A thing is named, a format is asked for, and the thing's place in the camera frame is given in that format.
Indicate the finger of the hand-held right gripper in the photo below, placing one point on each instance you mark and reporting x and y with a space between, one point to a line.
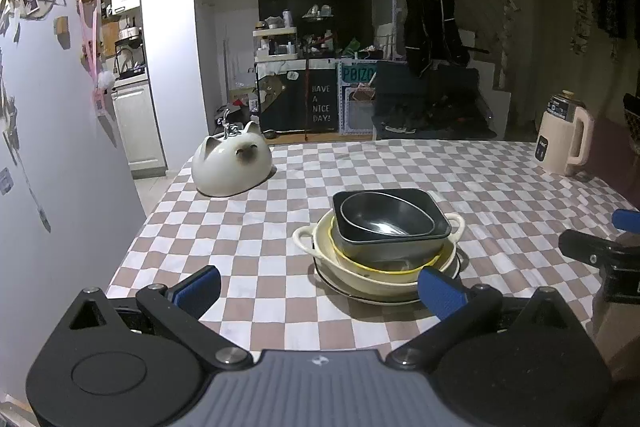
627 219
595 247

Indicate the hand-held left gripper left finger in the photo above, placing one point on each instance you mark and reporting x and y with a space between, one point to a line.
200 291

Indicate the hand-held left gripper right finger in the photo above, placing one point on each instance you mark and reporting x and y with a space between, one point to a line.
440 293

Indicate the square steel container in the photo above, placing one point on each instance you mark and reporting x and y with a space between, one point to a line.
390 264

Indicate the rectangular steel container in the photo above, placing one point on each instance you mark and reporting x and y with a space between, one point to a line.
385 248

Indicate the white plate with dark rim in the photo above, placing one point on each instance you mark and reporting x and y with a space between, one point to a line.
365 299

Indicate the small dark round bowl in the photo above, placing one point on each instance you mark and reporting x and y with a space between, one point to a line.
380 219

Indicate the white bowl with yellow rim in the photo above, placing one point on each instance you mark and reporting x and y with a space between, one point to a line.
350 263

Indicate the person's right forearm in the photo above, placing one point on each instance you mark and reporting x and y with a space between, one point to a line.
617 337

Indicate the checkered tablecloth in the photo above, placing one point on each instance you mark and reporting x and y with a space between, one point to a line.
250 232

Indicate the cream electric jug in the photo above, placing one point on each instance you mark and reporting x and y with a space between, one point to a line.
555 142

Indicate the white cat-shaped ceramic lid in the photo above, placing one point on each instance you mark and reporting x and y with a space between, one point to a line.
225 167

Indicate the white kitchen base cabinet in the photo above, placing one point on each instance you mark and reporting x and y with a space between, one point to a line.
140 127

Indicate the black letter board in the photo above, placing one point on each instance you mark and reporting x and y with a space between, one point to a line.
322 104

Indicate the green sign plate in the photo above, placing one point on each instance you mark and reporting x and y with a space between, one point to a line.
357 73

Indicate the white shelf rack with bottles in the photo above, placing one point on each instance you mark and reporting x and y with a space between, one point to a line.
275 44

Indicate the white lattice frame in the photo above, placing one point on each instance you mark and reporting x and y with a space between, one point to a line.
357 109

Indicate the pink ribbon wall hanging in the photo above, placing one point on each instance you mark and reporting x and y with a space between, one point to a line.
92 42

